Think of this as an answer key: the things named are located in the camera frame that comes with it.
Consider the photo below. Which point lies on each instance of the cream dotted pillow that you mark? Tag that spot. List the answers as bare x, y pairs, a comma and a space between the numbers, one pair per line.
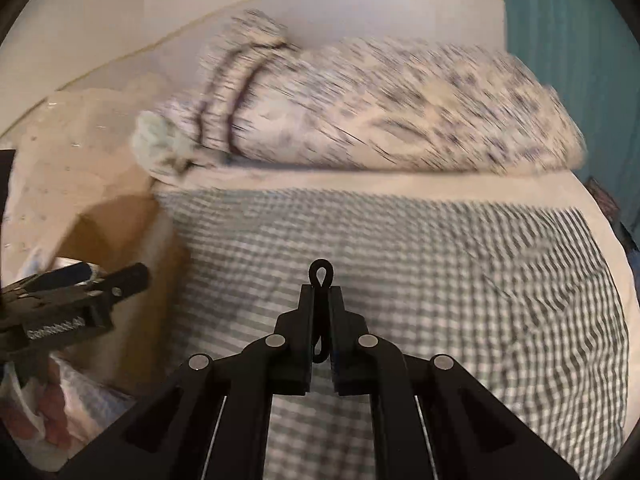
60, 160

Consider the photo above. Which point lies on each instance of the white bed headboard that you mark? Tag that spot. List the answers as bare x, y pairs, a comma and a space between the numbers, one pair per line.
150, 20

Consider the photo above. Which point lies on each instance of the pale green cloth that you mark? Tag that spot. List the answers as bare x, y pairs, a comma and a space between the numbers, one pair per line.
160, 145

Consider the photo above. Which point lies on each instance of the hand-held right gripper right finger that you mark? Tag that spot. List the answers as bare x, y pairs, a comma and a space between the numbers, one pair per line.
342, 325

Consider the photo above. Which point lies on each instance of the floral print quilt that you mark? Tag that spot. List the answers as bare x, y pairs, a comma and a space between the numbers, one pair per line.
375, 105

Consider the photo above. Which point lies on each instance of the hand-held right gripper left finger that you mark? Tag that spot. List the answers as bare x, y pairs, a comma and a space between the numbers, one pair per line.
302, 320

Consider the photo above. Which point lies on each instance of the green curtain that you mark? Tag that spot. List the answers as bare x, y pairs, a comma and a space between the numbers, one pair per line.
575, 60

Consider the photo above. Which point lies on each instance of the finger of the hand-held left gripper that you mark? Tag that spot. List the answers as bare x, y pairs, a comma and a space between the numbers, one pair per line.
70, 275
127, 280

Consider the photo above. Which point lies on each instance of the green checked cloth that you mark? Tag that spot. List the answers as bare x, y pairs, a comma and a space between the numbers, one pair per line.
400, 260

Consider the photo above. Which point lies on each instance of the person's left hand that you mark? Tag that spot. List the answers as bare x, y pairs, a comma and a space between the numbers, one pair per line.
52, 410

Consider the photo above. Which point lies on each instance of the dark floral bag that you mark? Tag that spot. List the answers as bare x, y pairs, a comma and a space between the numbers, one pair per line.
607, 200

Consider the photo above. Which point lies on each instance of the brown cardboard box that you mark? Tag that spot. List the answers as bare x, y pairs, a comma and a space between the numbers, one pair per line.
150, 340

